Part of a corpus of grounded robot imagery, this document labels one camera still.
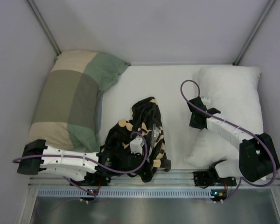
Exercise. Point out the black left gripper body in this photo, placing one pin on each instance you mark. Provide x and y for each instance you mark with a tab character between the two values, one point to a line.
135	162

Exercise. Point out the white pillow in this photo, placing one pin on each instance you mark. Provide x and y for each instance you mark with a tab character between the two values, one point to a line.
233	91

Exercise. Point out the black floral plush pillowcase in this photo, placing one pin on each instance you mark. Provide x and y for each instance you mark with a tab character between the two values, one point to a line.
145	114

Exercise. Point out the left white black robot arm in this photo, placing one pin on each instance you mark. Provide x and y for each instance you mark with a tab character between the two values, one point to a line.
39	157

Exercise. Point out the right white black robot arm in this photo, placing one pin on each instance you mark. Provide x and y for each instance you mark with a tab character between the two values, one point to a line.
257	157

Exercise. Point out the green beige patchwork pillow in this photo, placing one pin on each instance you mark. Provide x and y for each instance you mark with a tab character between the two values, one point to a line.
68	112

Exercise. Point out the white care label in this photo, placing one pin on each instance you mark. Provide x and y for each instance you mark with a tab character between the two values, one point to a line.
156	132

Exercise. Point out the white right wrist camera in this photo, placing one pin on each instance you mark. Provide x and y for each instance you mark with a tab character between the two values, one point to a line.
206	101

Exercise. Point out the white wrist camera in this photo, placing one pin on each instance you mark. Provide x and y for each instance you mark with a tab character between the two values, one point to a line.
137	146
206	101

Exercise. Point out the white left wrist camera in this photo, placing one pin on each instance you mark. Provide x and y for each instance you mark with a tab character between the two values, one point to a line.
137	146

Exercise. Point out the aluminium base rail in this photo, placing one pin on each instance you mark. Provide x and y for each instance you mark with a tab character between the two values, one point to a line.
161	179

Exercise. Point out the right aluminium corner post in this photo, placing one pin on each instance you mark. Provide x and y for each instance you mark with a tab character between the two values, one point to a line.
255	30

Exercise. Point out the aluminium corner post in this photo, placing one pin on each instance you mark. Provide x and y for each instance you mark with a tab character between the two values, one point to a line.
39	18
255	30

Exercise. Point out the perforated grey cable duct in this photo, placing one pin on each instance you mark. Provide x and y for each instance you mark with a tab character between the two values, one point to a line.
132	192

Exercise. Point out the left aluminium corner post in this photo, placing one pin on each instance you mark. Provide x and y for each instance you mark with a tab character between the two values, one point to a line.
39	18

